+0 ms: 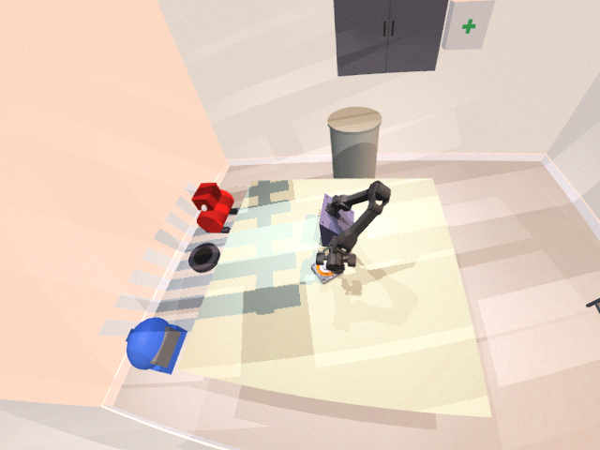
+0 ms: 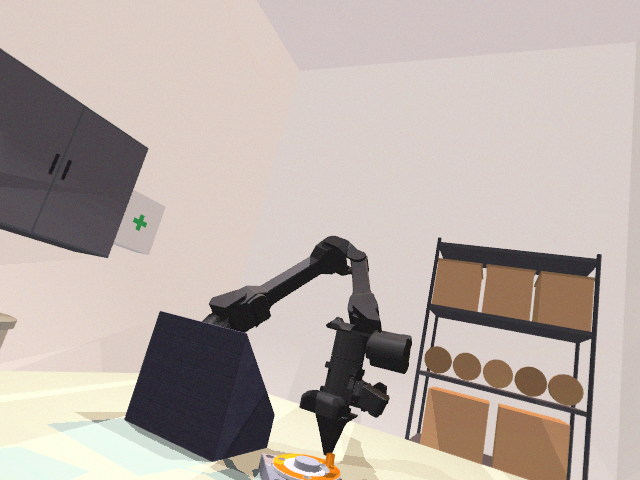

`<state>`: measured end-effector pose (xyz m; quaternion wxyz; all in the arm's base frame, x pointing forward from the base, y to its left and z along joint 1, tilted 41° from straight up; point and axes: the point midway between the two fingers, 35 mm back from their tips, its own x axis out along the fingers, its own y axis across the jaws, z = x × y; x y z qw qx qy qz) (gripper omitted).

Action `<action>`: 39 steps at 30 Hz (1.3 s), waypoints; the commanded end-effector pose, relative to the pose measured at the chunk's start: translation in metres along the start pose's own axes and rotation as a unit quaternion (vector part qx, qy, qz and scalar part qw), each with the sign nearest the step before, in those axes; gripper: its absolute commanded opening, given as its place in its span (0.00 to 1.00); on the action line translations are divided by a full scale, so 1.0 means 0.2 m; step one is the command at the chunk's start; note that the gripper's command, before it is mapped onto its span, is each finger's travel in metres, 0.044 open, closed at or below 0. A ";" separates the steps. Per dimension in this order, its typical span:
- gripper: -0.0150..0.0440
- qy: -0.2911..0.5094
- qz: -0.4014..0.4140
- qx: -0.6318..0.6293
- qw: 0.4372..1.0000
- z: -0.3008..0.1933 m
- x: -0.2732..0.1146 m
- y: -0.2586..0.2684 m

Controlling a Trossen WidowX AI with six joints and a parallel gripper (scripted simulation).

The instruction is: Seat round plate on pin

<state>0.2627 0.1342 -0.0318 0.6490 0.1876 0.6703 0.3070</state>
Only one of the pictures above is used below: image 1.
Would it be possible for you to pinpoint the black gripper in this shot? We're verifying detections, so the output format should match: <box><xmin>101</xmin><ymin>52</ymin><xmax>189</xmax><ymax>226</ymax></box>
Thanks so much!
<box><xmin>316</xmin><ymin>252</ymin><xmax>355</xmax><ymax>267</ymax></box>

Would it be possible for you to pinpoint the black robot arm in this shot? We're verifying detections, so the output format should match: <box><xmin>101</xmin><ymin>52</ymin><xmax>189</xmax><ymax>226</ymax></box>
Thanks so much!
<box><xmin>325</xmin><ymin>180</ymin><xmax>391</xmax><ymax>274</ymax></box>

